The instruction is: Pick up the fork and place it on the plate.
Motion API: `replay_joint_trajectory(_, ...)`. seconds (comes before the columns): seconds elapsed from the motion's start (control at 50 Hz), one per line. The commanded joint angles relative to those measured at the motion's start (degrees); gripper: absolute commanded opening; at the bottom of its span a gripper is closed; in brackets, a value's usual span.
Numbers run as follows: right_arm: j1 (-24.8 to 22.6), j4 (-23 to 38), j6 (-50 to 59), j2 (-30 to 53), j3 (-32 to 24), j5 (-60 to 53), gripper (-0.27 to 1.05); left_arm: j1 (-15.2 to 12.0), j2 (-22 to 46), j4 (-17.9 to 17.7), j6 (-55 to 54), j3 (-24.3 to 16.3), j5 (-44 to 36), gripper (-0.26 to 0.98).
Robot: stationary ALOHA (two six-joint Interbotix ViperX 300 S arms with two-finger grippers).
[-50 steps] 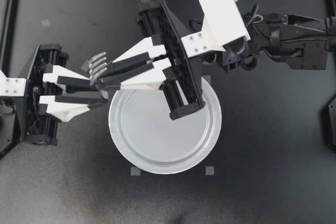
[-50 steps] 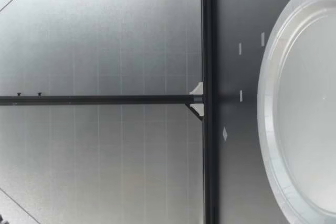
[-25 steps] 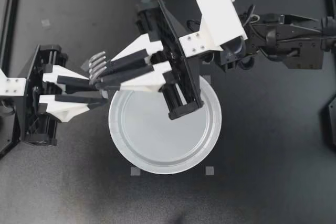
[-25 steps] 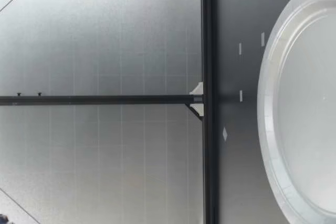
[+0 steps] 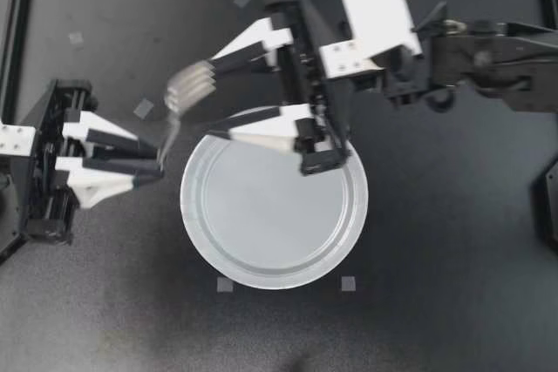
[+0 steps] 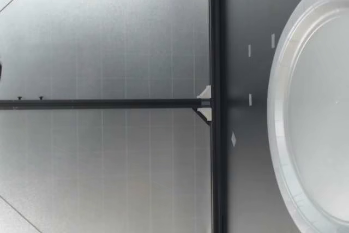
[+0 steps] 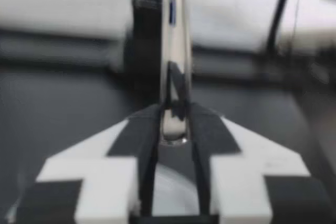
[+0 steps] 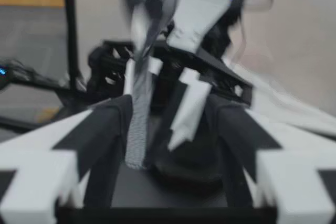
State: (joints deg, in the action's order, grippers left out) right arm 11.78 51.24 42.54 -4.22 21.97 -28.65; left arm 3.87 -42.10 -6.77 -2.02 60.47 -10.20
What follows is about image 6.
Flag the white plate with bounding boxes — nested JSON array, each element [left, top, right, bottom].
[[267, 0, 349, 228]]

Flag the black frame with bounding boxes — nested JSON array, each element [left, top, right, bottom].
[[0, 0, 227, 233]]

